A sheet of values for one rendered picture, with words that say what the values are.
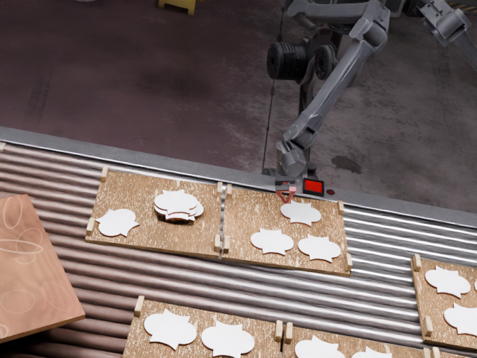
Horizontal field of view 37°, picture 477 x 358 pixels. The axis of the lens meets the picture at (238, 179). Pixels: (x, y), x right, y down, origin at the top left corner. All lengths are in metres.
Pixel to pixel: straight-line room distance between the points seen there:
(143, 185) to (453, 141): 2.99
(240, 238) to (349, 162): 2.25
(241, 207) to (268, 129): 2.19
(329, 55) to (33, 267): 1.50
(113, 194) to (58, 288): 0.54
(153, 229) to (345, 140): 2.57
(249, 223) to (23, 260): 0.75
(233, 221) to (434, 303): 0.68
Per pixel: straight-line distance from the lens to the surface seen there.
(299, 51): 3.38
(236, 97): 4.80
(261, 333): 2.00
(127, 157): 2.56
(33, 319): 1.84
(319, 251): 2.28
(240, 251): 2.22
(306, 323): 2.09
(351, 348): 2.05
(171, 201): 2.28
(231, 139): 4.37
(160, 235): 2.22
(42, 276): 1.94
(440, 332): 2.20
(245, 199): 2.41
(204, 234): 2.25
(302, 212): 2.41
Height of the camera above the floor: 2.43
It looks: 37 degrees down
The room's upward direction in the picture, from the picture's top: 12 degrees clockwise
